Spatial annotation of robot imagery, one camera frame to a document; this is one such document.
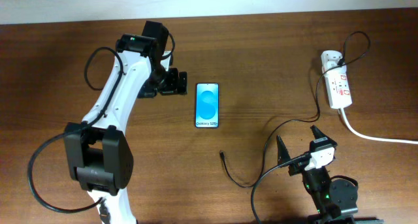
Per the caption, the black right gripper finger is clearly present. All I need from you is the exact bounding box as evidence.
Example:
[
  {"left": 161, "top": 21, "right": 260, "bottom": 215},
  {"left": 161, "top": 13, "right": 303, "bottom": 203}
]
[
  {"left": 310, "top": 125, "right": 336, "bottom": 152},
  {"left": 276, "top": 135, "right": 291, "bottom": 165}
]

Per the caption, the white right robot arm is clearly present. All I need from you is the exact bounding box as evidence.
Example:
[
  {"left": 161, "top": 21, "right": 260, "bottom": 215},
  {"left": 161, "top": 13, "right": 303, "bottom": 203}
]
[{"left": 276, "top": 125, "right": 384, "bottom": 224}]

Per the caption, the black charging cable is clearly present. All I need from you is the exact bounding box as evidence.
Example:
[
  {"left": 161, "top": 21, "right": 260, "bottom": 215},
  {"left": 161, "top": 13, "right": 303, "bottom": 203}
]
[{"left": 219, "top": 30, "right": 372, "bottom": 189}]

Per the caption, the white power strip cord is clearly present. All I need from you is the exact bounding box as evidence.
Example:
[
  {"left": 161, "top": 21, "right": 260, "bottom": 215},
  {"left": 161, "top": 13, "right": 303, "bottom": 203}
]
[{"left": 338, "top": 107, "right": 418, "bottom": 145}]

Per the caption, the blue Galaxy smartphone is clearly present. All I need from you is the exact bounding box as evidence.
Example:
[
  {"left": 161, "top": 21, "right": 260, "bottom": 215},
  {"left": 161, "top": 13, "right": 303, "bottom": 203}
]
[{"left": 195, "top": 83, "right": 219, "bottom": 128}]

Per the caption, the white USB charger adapter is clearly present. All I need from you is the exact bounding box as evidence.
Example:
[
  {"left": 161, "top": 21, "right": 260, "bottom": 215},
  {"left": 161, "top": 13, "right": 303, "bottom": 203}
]
[{"left": 321, "top": 50, "right": 343, "bottom": 73}]

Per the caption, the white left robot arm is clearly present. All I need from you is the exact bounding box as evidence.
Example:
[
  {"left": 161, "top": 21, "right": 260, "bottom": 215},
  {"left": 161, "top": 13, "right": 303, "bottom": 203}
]
[{"left": 64, "top": 21, "right": 187, "bottom": 223}]

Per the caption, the white power strip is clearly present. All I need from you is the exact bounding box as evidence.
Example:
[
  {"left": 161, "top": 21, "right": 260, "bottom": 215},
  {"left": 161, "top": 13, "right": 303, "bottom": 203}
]
[{"left": 322, "top": 65, "right": 352, "bottom": 109}]

